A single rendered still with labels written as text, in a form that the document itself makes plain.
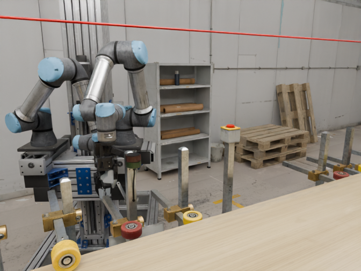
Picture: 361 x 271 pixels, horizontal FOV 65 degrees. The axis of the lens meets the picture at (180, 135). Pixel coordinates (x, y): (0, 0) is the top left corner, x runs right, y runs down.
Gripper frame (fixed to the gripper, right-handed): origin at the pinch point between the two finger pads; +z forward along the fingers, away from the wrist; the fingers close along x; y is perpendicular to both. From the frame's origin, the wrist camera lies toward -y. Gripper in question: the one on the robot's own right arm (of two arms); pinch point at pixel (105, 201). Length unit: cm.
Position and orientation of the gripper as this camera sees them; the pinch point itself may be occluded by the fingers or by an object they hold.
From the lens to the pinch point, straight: 156.9
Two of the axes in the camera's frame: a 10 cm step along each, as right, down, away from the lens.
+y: -4.8, -2.1, 8.5
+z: 0.0, 9.7, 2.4
